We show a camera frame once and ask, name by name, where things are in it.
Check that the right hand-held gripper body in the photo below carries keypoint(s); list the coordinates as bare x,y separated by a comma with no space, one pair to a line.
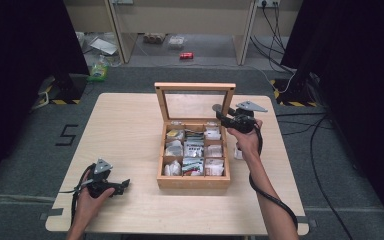
241,123

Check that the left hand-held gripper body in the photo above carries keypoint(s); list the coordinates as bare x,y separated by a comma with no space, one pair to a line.
101,180

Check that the wooden box with glass lid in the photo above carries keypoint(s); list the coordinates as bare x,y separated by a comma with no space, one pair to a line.
193,181

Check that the person's right hand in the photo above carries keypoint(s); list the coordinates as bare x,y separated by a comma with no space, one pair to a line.
248,143

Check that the person's left hand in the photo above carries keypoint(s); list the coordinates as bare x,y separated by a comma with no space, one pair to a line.
88,206

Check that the single white sachet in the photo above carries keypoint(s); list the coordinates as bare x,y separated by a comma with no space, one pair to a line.
238,153

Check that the group of small sachets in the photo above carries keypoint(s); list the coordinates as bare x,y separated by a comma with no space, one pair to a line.
193,151

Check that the red can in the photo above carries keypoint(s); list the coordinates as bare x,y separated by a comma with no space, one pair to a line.
186,55

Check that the stand base with hazard tape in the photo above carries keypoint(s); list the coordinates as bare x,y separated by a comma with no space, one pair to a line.
296,93
63,90

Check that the clear plastic container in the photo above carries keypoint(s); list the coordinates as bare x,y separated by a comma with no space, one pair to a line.
176,41

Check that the cardboard rolls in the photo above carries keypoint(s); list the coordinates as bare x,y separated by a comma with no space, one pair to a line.
153,38

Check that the green packet on floor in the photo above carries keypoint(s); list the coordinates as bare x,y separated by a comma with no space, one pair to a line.
98,71

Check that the black curtain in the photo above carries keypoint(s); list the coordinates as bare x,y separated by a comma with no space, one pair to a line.
363,83
20,66

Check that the clear plastic bag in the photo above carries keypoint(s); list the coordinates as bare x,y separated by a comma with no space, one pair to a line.
103,45

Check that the white wall socket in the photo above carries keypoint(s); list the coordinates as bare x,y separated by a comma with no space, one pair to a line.
268,3

